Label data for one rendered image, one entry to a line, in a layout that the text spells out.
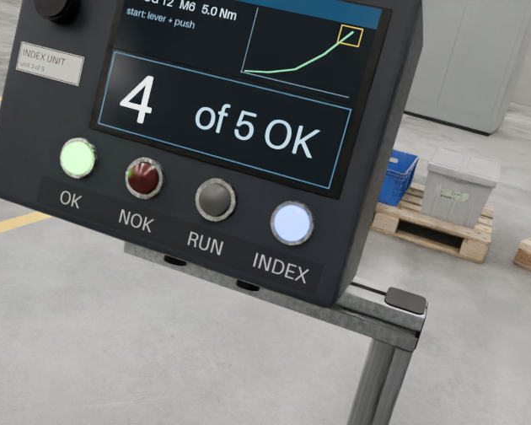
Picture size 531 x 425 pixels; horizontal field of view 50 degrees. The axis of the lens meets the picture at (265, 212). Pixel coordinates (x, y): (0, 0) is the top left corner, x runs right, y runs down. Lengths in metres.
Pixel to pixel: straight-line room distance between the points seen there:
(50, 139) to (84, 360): 1.66
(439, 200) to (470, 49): 4.51
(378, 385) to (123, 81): 0.28
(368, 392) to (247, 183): 0.19
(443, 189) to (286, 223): 3.22
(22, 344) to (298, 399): 0.95
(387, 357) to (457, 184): 3.10
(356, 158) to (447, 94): 7.62
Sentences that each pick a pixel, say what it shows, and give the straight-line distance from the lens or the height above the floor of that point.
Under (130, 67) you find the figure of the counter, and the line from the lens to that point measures 0.38.
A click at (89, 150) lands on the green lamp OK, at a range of 0.39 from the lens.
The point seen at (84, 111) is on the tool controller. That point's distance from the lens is 0.40.
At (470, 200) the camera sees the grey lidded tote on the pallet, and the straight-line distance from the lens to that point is 3.54.
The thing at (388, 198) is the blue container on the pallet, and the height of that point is 0.19.
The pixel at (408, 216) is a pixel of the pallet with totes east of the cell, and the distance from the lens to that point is 3.50.
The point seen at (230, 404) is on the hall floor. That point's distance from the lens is 1.93.
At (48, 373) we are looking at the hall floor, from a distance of 1.99.
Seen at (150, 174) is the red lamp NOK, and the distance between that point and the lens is 0.36.
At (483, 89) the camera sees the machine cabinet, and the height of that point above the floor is 0.56.
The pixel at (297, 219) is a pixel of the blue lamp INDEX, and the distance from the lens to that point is 0.33.
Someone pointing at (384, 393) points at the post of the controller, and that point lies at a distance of 0.44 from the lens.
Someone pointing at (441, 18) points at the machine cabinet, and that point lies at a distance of 7.97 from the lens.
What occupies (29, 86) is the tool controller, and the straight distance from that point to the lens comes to 0.42.
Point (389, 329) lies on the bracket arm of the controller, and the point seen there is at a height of 1.04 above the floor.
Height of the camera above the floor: 1.24
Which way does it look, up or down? 21 degrees down
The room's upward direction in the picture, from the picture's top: 11 degrees clockwise
